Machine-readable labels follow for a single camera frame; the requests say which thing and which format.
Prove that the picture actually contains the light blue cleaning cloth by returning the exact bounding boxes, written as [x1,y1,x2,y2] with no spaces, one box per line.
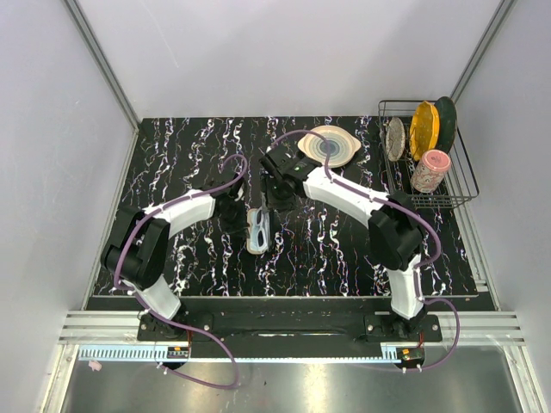
[250,208,270,255]

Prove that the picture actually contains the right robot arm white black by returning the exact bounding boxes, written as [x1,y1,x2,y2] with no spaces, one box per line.
[260,146,434,342]

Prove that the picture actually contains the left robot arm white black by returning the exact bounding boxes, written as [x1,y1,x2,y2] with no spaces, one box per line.
[101,172,248,341]

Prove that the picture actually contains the beige plate blue rings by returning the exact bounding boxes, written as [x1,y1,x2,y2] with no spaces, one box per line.
[297,125,362,169]

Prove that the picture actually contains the black marble pattern mat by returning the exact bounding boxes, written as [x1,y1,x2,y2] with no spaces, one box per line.
[85,116,480,299]

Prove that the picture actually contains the grey speckled plate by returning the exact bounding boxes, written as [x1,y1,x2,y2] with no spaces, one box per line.
[385,117,406,162]

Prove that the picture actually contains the pink patterned cup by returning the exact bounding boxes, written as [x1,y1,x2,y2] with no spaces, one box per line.
[411,149,451,194]

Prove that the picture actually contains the yellow scalloped plate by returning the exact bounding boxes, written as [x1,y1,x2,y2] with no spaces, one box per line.
[409,101,440,162]

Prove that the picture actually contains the dark green plate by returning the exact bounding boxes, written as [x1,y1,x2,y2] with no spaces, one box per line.
[434,96,457,153]

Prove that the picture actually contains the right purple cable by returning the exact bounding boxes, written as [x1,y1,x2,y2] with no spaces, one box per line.
[275,128,462,373]

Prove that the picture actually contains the purple cable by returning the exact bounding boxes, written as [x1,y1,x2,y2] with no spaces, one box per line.
[114,154,250,391]
[275,128,462,373]

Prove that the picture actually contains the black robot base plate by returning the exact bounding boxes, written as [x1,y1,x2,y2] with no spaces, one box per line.
[138,297,443,361]

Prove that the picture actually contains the black wire dish rack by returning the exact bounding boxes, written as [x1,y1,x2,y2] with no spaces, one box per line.
[377,99,480,209]

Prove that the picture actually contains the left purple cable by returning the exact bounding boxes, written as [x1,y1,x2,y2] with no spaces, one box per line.
[114,154,250,391]

